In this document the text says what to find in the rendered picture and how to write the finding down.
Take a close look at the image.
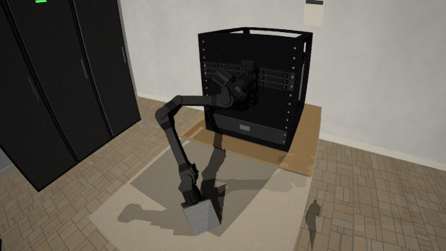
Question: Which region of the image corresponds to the light brown wooden board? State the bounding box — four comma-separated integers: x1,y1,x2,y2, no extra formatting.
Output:
180,103,322,176

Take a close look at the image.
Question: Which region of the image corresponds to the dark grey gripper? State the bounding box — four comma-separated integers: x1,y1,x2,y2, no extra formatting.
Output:
235,59,256,102

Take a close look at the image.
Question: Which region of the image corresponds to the black server rack frame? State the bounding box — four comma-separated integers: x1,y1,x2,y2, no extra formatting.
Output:
198,27,313,152

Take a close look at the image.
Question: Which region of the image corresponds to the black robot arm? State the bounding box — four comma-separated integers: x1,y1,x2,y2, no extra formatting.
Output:
155,67,247,205

